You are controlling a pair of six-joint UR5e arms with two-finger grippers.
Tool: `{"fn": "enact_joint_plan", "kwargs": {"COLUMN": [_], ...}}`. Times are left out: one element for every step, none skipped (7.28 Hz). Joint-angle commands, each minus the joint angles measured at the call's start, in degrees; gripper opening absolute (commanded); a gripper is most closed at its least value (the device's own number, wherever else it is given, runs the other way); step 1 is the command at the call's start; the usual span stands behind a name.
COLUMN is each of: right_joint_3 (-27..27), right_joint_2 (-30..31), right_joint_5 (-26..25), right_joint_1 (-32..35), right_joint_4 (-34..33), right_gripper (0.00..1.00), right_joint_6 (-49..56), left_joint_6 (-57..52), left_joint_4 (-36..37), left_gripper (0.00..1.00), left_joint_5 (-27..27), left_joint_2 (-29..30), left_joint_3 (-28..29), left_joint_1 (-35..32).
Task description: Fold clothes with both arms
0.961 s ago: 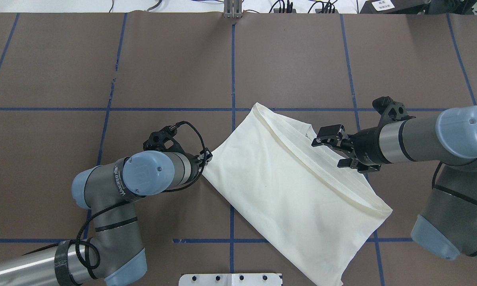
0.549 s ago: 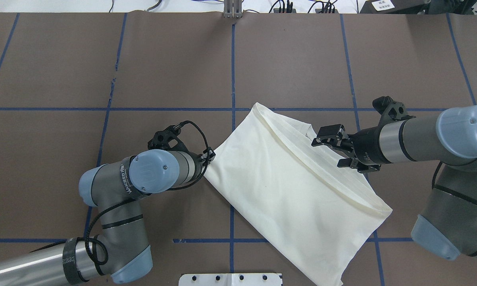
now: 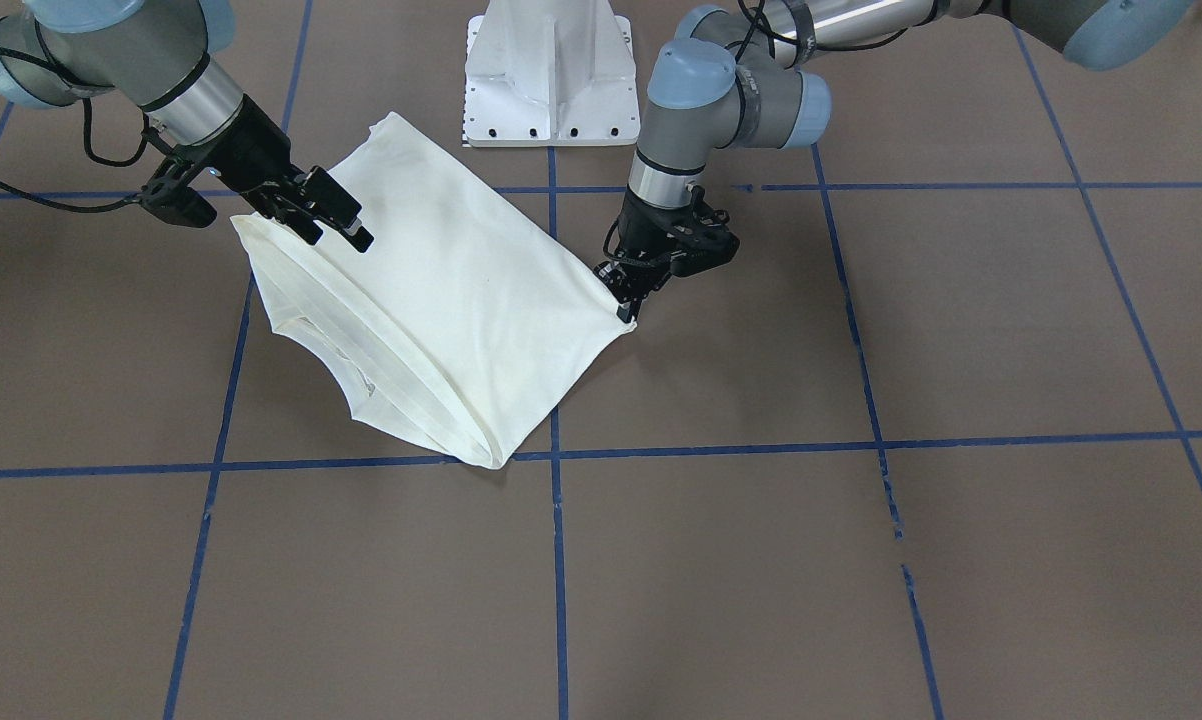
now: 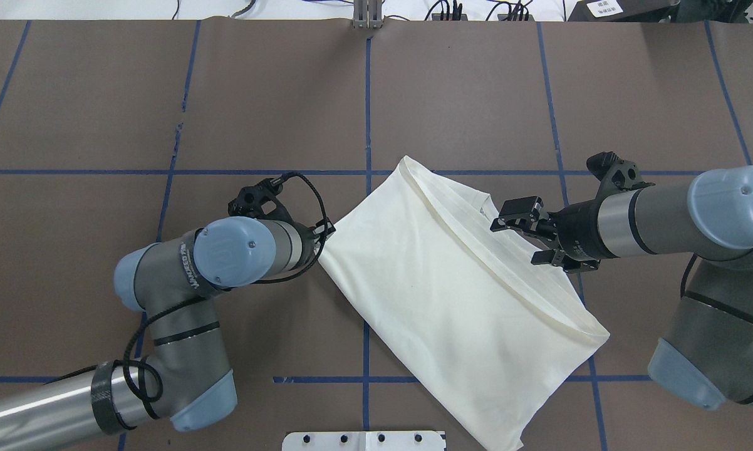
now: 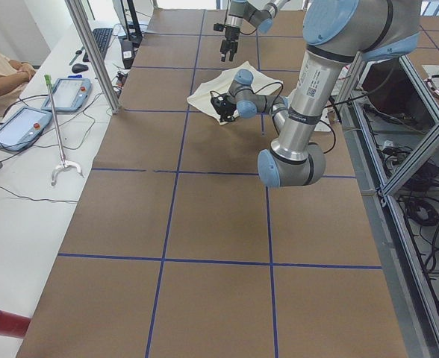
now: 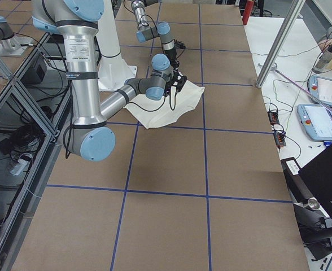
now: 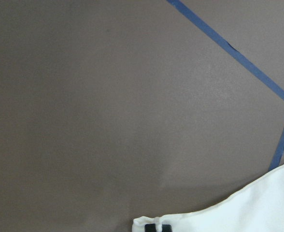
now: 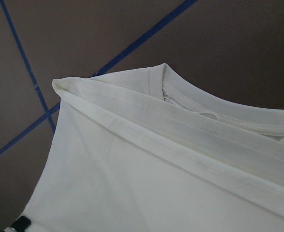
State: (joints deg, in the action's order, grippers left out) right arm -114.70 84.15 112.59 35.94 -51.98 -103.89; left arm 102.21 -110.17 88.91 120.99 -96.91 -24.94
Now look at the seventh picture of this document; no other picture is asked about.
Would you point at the white long-sleeve printed shirt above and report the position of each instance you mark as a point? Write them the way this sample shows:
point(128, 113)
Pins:
point(257, 207)

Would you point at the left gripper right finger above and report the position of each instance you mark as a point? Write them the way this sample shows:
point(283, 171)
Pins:
point(166, 228)

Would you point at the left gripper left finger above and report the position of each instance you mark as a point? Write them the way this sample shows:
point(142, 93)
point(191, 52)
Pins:
point(150, 228)

